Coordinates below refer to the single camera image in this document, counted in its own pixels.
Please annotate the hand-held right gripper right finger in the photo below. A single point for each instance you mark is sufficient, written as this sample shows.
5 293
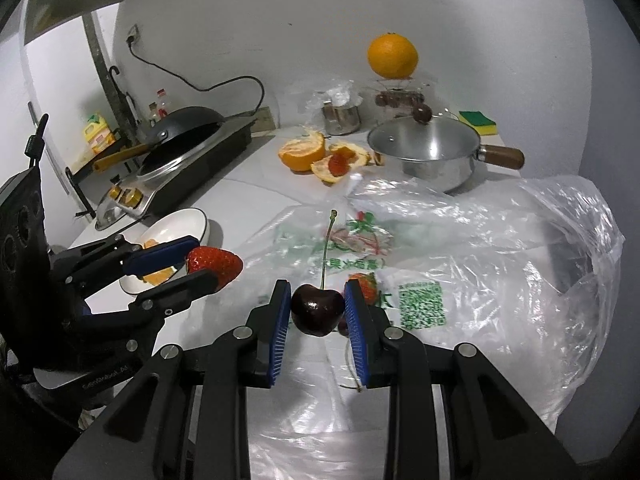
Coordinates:
357 335

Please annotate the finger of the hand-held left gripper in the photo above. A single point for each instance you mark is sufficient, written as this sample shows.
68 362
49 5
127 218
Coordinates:
180 287
160 255

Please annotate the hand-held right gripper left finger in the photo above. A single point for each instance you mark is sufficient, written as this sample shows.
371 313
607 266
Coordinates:
280 335

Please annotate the small tangerine segment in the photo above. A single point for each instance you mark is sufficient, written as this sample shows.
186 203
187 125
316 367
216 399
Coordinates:
151 244

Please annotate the peeled tangerine half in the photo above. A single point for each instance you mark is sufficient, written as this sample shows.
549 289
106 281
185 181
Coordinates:
157 276

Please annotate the white plate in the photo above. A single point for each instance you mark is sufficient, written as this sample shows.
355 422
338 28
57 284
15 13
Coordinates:
170 225

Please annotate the dark red cherry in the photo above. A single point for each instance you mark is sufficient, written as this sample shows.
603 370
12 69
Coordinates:
317 310

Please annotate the red strawberry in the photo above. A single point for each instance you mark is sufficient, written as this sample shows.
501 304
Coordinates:
220 262
367 287

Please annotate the clear printed plastic bag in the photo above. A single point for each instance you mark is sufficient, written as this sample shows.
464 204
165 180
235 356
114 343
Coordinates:
475 285

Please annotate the loose cherry stem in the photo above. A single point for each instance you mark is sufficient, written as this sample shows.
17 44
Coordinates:
352 386

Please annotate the black induction cooker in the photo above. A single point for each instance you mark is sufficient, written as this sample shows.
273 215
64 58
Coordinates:
200 170

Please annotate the black metal rack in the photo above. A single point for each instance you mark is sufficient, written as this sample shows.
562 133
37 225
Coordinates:
82 195

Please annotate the yellow oil bottle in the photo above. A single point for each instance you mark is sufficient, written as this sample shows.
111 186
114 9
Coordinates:
97 135

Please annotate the black wok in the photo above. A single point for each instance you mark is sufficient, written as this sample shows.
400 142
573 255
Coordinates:
185 120

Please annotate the red-capped clear bottle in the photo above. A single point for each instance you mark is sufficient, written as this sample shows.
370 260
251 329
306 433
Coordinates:
163 105

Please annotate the black umbrella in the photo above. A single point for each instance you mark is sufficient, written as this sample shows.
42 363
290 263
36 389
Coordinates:
120 105

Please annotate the open orange peel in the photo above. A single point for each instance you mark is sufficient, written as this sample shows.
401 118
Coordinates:
325 172

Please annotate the strawberry inside orange peel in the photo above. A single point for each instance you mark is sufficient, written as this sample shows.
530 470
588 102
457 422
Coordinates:
339 164

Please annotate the orange peel halves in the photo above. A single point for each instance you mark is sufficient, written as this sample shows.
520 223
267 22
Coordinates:
300 155

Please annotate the small orange peel piece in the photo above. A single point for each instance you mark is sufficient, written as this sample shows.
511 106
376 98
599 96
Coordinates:
378 158

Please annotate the grey vertical pipe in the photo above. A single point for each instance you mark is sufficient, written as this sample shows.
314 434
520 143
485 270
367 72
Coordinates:
97 60

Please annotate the small steel cup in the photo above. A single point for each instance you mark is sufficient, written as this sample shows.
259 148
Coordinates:
342 120

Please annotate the green and yellow sponge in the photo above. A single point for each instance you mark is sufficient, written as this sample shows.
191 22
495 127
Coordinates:
477 119

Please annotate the steel range hood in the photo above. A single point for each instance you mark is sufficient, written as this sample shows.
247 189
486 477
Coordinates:
65 0

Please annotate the whole orange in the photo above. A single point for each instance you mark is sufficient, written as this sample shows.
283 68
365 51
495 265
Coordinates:
392 55

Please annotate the wall socket with black plug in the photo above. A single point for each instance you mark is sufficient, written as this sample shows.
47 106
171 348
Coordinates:
133 34

